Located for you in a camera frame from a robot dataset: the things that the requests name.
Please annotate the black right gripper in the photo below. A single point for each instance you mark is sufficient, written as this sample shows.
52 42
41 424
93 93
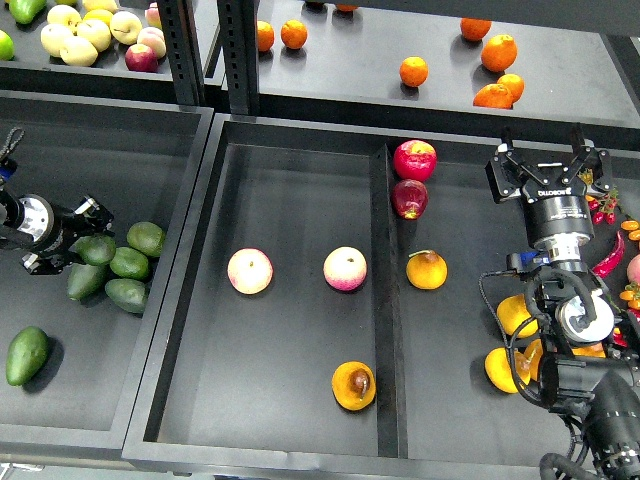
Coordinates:
552 195

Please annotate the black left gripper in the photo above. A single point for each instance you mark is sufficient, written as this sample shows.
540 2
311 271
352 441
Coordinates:
53 229

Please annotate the dark green avocado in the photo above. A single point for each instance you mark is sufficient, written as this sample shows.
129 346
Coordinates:
96 250

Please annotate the yellow pear brown stem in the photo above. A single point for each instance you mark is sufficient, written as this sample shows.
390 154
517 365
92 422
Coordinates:
353 385

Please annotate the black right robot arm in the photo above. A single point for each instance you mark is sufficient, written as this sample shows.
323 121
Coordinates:
588 372

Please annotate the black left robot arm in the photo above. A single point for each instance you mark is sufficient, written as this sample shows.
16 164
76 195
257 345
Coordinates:
11 238

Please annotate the green avocado middle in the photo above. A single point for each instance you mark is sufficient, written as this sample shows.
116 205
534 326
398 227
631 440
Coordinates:
130 263

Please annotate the lone green avocado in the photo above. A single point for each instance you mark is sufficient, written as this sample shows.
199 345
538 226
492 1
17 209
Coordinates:
27 353

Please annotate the cherry tomato bunch upper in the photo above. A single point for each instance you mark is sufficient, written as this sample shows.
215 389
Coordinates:
601 205

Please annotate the cherry tomato bunch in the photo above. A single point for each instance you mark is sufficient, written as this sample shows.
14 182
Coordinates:
601 205
629 299

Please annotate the orange lower right front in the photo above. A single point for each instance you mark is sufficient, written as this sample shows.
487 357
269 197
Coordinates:
494 95

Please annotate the orange lower right back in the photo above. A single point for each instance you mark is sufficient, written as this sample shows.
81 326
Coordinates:
514 83

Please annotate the orange tomatoes right edge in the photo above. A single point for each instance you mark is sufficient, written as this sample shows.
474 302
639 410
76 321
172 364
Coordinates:
632 228

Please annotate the red chili pepper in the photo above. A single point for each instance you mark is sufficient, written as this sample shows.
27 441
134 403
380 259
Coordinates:
608 264

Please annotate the large orange right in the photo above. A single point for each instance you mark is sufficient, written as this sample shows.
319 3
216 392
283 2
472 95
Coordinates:
499 53

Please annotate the bright red apple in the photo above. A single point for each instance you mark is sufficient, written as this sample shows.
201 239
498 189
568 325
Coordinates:
415 160

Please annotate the peach at right edge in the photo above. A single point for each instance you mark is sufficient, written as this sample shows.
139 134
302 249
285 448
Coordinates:
633 270

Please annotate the dark red apple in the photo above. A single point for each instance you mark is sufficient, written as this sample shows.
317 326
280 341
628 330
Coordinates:
409 199

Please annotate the cherry tomato bunch lower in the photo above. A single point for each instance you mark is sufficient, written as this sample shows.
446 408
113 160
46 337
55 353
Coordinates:
629 299

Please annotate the orange top right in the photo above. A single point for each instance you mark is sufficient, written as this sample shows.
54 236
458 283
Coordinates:
474 30

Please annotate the orange middle shelf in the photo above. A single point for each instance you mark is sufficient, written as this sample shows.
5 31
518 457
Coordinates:
413 71

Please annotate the pale yellow apple front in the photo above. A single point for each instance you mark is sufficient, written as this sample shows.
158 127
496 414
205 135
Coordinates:
78 51

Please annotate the pale yellow apple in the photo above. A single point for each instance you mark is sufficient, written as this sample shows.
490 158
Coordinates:
52 38
78 51
96 32
125 27

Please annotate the pink yellow apple left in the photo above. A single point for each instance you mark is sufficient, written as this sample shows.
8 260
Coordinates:
249 271

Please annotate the pink yellow apple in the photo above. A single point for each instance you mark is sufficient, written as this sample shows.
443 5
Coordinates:
345 268
249 271

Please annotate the red apple on shelf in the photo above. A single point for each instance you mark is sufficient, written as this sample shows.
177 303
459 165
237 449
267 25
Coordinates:
141 58

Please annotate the lime green fruit edge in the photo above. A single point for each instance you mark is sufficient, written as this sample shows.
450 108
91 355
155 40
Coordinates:
7 49

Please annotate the pale yellow apple left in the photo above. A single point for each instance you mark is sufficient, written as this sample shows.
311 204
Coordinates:
52 38

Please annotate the pale yellow apple centre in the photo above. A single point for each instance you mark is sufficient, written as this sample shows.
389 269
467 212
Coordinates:
96 32

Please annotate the pale yellow apple right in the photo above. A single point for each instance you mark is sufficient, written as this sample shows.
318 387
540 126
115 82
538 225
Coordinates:
125 27

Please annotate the pink peach on shelf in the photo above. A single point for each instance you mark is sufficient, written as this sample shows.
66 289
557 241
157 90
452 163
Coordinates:
153 37

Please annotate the pink yellow apple right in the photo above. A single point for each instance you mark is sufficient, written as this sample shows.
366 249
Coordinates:
345 268

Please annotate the black shelf post left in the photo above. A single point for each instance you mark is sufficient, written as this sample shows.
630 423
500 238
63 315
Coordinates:
178 25

